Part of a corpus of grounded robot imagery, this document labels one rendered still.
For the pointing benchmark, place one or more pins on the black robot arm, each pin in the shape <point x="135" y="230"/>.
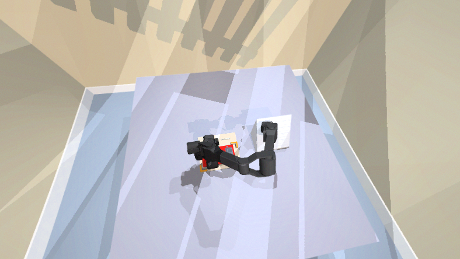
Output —
<point x="210" y="151"/>

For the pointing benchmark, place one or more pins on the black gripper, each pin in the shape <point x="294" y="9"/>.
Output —
<point x="211" y="165"/>

